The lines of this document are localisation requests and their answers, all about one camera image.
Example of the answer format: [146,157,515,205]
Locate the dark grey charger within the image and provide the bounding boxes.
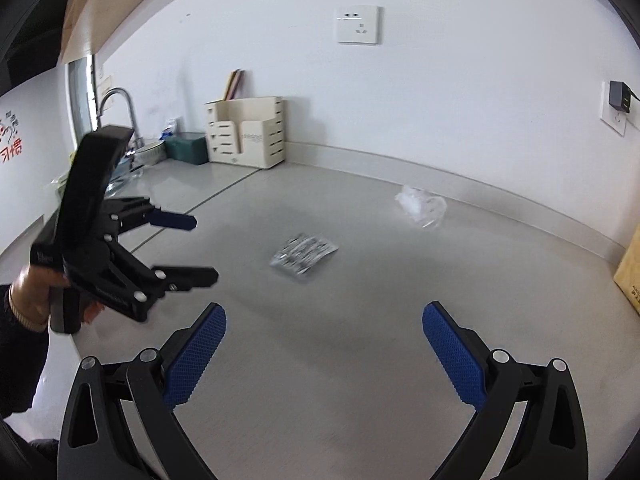
[608,80,633,112]

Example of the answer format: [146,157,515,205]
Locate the brown paper bag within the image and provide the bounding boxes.
[612,220,640,318]

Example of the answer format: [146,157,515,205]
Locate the wooden wall cabinet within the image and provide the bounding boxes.
[59,0,211,63]

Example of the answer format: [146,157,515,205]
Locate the person's dark clothing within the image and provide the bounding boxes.
[0,415,61,480]

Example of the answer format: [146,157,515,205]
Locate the green storage box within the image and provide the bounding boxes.
[164,131,208,166]

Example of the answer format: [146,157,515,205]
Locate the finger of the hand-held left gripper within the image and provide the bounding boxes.
[107,242,219,318]
[102,196,197,235]

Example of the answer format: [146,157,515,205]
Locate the chrome faucet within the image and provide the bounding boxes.
[96,87,146,153]

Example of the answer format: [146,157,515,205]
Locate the blue white long box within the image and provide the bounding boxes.
[106,156,135,196]

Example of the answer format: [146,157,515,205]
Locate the red wall sticker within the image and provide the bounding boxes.
[0,110,25,163]

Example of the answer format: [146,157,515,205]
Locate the beige wristband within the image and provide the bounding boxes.
[7,284,48,332]

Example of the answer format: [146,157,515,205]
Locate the clear plastic wrapper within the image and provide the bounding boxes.
[394,185,447,231]

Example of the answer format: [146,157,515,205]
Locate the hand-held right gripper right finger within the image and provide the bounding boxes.
[422,301,590,480]

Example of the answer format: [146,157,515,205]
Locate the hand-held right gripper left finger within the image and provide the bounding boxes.
[56,303,227,480]

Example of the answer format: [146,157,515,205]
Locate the silver blister pack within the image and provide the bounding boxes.
[269,233,340,281]

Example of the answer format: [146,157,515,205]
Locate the wooden cutting boards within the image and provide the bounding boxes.
[223,68,246,102]

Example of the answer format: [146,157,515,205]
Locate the cream slotted organizer rack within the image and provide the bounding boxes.
[203,96,286,169]

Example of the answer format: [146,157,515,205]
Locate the white wall socket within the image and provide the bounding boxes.
[336,5,385,46]

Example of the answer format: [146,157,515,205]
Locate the person's left hand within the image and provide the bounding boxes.
[9,262,106,333]

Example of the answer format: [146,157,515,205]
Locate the grey window panel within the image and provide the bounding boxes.
[67,55,97,146]

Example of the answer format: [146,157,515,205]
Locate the person's left forearm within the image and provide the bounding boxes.
[0,284,51,418]

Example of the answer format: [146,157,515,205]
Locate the metal bowl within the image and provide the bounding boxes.
[134,140,168,166]

